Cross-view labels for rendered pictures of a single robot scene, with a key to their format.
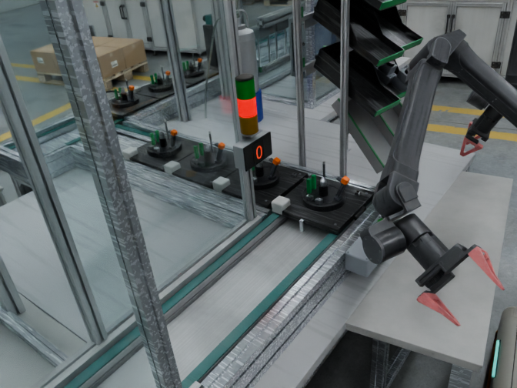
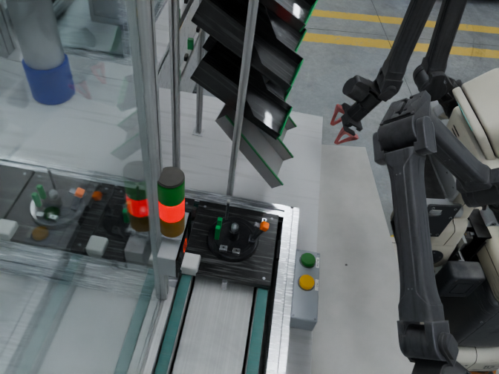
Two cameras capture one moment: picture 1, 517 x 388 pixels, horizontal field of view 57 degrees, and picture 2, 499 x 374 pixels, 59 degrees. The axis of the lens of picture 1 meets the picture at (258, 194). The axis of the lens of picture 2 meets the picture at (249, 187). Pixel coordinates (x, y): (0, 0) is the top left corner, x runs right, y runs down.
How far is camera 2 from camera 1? 0.80 m
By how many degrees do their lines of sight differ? 34
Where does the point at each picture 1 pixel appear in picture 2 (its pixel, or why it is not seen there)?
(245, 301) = not seen: outside the picture
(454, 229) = (347, 227)
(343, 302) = (296, 364)
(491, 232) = (376, 222)
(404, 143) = (424, 274)
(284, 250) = (216, 324)
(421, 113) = (425, 223)
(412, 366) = not seen: hidden behind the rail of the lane
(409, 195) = (454, 349)
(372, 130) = (256, 136)
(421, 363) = not seen: hidden behind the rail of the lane
